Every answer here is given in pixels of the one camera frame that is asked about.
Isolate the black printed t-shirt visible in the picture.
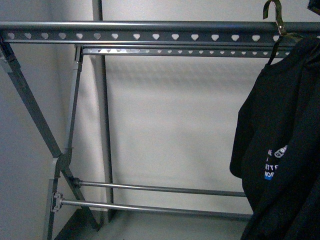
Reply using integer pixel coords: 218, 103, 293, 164
230, 37, 320, 240

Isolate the grey metal drying rack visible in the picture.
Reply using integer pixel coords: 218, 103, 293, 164
0, 21, 320, 240

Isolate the dark green clothes hanger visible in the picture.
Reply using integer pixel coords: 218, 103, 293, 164
262, 0, 304, 65

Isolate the grey wall pipe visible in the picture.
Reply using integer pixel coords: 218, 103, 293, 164
92, 0, 116, 223

